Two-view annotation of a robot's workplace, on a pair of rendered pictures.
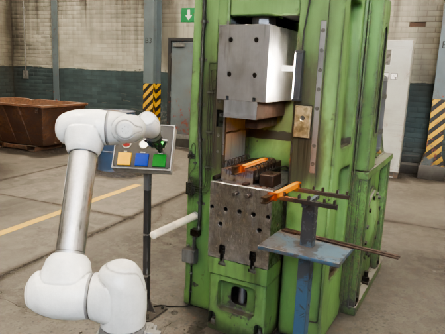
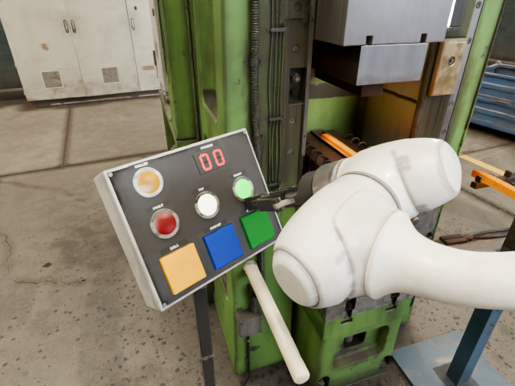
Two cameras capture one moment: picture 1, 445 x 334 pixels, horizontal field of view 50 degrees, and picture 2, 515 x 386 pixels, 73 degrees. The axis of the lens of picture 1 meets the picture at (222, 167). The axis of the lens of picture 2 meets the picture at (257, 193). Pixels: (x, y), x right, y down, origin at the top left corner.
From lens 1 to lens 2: 233 cm
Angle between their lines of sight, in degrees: 47
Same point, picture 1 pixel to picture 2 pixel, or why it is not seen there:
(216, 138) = (288, 127)
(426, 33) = not seen: outside the picture
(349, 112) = not seen: hidden behind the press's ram
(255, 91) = (429, 19)
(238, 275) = (369, 322)
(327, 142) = (467, 93)
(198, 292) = (261, 353)
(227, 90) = (371, 21)
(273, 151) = (309, 117)
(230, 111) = (373, 70)
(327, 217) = not seen: hidden behind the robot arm
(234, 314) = (356, 363)
